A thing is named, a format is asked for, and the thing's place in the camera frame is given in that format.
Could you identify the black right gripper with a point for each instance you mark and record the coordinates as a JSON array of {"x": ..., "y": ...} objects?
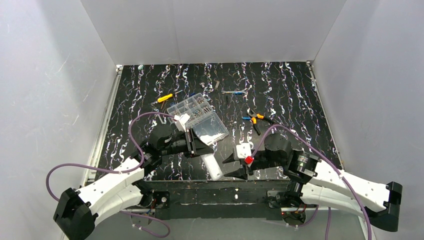
[{"x": 247, "y": 163}]

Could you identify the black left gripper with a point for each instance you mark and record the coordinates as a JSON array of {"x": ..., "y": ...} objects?
[{"x": 191, "y": 143}]

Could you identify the white remote control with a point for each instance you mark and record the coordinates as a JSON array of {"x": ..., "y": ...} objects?
[{"x": 212, "y": 166}]

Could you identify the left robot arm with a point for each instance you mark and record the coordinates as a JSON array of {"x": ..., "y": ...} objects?
[{"x": 79, "y": 211}]

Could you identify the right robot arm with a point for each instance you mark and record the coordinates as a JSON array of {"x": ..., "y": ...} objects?
[{"x": 313, "y": 181}]

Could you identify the clear plastic organizer box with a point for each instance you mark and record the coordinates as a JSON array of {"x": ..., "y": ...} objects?
[{"x": 202, "y": 118}]

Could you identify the orange black pliers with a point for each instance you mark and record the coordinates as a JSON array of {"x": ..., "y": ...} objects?
[{"x": 254, "y": 117}]

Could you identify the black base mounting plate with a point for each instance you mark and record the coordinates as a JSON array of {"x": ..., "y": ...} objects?
[{"x": 224, "y": 199}]

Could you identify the blue silver wrench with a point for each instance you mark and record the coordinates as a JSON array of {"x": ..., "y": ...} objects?
[{"x": 234, "y": 92}]

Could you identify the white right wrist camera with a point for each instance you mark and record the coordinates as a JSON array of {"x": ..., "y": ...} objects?
[{"x": 243, "y": 153}]

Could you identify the yellow handled screwdriver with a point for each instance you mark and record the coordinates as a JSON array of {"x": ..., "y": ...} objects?
[{"x": 168, "y": 96}]

